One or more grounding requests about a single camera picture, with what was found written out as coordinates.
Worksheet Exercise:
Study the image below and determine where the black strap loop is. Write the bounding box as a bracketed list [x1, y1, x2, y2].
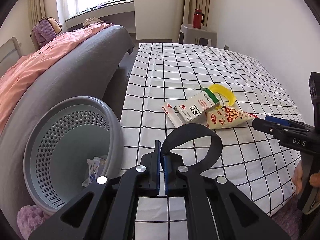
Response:
[160, 122, 223, 177]

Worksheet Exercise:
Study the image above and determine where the white red sachet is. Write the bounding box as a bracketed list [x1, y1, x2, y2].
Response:
[162, 101, 185, 128]

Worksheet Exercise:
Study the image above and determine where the red white snack packet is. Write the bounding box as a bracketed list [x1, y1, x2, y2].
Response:
[206, 106, 257, 130]

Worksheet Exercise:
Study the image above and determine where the lavender cardboard box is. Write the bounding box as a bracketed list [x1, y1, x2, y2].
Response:
[82, 155, 107, 187]

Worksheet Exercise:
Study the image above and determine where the green white medicine box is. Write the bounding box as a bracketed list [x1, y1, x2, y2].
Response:
[174, 88, 220, 123]

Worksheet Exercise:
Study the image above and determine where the yellow plastic lid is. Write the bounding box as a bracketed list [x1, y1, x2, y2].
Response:
[208, 84, 236, 109]

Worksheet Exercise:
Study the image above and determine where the grey perforated trash basket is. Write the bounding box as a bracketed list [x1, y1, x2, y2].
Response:
[23, 96, 124, 216]

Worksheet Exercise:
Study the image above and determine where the right hand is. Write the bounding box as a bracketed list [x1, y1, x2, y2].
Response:
[291, 159, 320, 196]

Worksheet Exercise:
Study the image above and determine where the grey bed mattress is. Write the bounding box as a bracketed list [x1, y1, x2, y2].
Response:
[1, 25, 135, 233]

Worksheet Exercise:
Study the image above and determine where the grey plastic stool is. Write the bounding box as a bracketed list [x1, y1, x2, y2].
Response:
[178, 24, 217, 48]

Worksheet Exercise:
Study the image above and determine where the red water bottle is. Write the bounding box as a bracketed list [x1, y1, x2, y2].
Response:
[193, 9, 204, 29]

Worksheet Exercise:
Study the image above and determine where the beige cloth on sill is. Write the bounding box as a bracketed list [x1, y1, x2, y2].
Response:
[83, 17, 102, 28]

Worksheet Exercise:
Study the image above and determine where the pink duvet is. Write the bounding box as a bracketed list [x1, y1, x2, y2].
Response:
[1, 23, 113, 131]

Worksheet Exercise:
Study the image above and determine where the purple knitted bag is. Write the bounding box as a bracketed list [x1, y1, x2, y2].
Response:
[30, 18, 57, 50]

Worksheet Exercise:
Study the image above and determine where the grey headboard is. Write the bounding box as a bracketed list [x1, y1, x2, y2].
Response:
[0, 37, 22, 77]

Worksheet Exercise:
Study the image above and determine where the beige left curtain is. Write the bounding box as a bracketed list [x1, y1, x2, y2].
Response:
[27, 0, 46, 29]

